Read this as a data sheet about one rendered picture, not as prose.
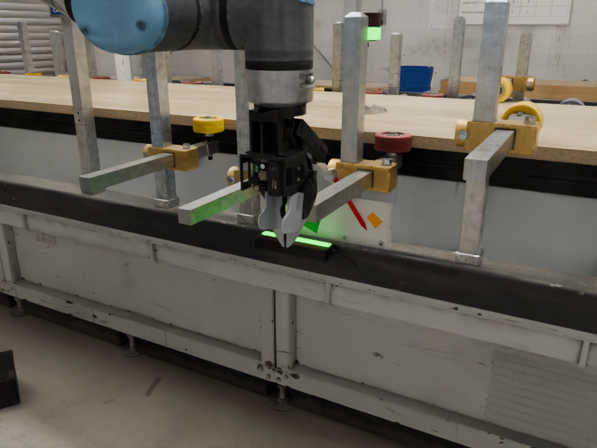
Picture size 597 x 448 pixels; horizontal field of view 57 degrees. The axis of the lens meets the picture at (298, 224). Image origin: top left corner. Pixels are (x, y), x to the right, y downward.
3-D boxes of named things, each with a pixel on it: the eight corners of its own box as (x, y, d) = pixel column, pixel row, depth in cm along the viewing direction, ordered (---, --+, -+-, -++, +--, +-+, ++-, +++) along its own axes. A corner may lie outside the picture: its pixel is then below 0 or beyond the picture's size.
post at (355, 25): (353, 255, 115) (362, 12, 99) (338, 252, 117) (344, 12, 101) (359, 250, 118) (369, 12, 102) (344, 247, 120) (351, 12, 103)
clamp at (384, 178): (388, 193, 106) (390, 168, 105) (325, 184, 112) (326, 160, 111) (397, 186, 111) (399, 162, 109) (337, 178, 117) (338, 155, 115)
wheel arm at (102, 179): (91, 196, 109) (89, 176, 108) (80, 194, 111) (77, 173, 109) (219, 155, 145) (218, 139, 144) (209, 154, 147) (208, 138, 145)
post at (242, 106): (253, 254, 128) (247, 37, 112) (241, 252, 129) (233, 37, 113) (261, 249, 131) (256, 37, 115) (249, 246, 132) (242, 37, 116)
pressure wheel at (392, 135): (401, 189, 118) (405, 136, 114) (367, 184, 121) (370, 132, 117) (412, 180, 124) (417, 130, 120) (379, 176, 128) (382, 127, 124)
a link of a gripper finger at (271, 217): (251, 253, 79) (250, 192, 76) (272, 240, 84) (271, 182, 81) (270, 257, 78) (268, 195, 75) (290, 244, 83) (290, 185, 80)
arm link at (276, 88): (267, 65, 78) (329, 68, 74) (268, 100, 80) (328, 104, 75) (232, 69, 70) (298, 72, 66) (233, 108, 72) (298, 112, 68)
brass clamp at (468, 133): (533, 156, 91) (537, 126, 90) (451, 148, 97) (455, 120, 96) (537, 149, 97) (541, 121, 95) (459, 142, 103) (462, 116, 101)
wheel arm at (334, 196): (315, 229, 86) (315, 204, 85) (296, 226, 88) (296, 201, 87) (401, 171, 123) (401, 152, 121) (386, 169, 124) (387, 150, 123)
